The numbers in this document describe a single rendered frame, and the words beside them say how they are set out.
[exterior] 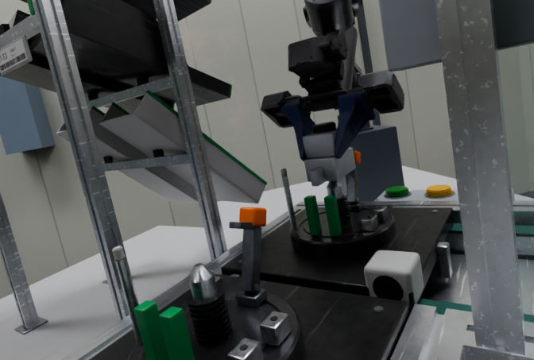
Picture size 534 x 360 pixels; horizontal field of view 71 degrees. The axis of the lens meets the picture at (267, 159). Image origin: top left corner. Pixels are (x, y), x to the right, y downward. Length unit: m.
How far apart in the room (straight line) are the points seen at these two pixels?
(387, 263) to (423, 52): 0.20
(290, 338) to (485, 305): 0.14
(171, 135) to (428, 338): 0.43
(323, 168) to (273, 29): 2.47
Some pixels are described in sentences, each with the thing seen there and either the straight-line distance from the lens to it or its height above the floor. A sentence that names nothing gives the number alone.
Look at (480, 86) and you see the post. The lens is 0.28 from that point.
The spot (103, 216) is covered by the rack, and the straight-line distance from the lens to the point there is 0.48.
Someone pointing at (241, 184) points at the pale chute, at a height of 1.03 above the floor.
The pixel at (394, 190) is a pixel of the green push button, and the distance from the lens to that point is 0.70.
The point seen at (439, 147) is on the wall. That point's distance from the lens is 3.38.
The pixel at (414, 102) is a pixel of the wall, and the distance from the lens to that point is 3.24.
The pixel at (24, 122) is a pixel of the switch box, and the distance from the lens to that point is 2.82.
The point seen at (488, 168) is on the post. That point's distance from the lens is 0.28.
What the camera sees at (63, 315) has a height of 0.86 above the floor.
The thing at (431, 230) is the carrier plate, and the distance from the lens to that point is 0.52.
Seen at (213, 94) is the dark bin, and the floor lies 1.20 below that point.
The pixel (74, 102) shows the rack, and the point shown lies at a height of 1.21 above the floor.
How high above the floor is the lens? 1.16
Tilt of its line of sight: 8 degrees down
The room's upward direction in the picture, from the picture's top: 11 degrees counter-clockwise
